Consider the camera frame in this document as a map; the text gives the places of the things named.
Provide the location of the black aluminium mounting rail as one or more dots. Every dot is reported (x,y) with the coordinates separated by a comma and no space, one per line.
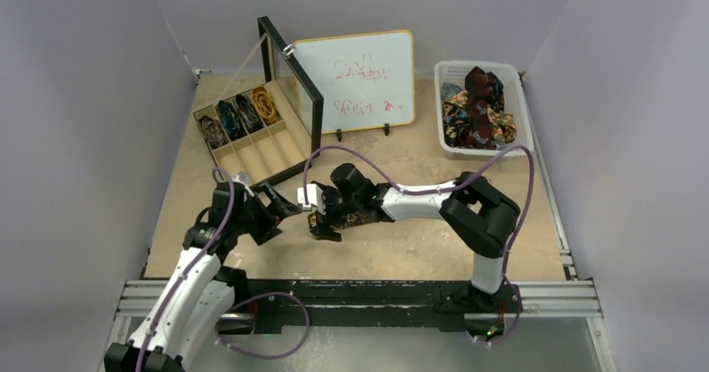
(449,306)

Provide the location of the blue dark rolled tie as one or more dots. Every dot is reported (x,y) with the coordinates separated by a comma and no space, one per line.
(230,120)

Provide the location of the yellow rolled tie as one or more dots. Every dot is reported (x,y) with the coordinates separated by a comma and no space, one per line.
(264,105)

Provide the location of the white plastic basket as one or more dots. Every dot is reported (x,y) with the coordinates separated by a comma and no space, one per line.
(455,71)

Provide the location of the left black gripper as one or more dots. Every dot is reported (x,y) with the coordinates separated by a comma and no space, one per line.
(276,210)

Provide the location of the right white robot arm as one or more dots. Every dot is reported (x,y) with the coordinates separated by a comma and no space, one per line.
(481,216)

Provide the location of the dark grey rolled tie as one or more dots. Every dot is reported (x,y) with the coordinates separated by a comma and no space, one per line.
(249,116)

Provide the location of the dark red tie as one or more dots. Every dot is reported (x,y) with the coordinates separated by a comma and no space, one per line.
(484,93)

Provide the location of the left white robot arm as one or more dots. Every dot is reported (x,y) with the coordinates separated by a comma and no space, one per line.
(202,287)

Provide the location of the small whiteboard with stand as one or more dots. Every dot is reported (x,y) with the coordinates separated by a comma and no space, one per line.
(366,80)

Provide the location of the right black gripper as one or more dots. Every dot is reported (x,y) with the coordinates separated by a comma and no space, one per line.
(325,212)

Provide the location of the brown floral black tie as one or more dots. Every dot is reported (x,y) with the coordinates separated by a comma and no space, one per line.
(352,220)

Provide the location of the black tie storage box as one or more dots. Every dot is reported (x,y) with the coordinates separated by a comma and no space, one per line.
(277,152)

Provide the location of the grey patterned rolled tie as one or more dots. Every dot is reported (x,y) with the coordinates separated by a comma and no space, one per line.
(212,132)

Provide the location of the colourful patterned tie pile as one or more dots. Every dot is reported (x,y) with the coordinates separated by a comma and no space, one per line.
(456,126)

